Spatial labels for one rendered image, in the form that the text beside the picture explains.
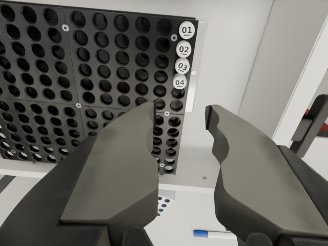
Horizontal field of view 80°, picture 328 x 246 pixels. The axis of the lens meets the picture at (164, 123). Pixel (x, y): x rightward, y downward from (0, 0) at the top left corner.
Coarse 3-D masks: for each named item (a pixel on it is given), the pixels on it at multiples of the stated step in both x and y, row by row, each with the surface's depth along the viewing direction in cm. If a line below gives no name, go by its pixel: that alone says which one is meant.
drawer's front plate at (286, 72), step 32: (288, 0) 18; (320, 0) 14; (288, 32) 17; (320, 32) 14; (256, 64) 23; (288, 64) 17; (320, 64) 15; (256, 96) 22; (288, 96) 16; (288, 128) 18
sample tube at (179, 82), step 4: (176, 76) 18; (180, 76) 17; (184, 76) 18; (176, 80) 17; (180, 80) 17; (184, 80) 17; (176, 84) 18; (180, 84) 18; (184, 84) 18; (180, 88) 18
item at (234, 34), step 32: (32, 0) 21; (64, 0) 21; (96, 0) 21; (128, 0) 21; (160, 0) 21; (192, 0) 21; (224, 0) 21; (256, 0) 20; (224, 32) 22; (256, 32) 22; (224, 64) 24; (224, 96) 26; (192, 128) 29; (0, 160) 28; (192, 160) 32
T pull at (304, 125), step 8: (320, 96) 18; (312, 104) 19; (320, 104) 18; (312, 112) 19; (320, 112) 18; (304, 120) 19; (312, 120) 19; (320, 120) 19; (296, 128) 20; (304, 128) 19; (312, 128) 19; (320, 128) 19; (296, 136) 20; (304, 136) 20; (312, 136) 20; (296, 144) 21; (304, 144) 20; (296, 152) 21; (304, 152) 21
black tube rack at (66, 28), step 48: (0, 0) 18; (0, 48) 21; (48, 48) 18; (96, 48) 18; (144, 48) 21; (0, 96) 20; (48, 96) 21; (96, 96) 20; (144, 96) 20; (0, 144) 24; (48, 144) 24
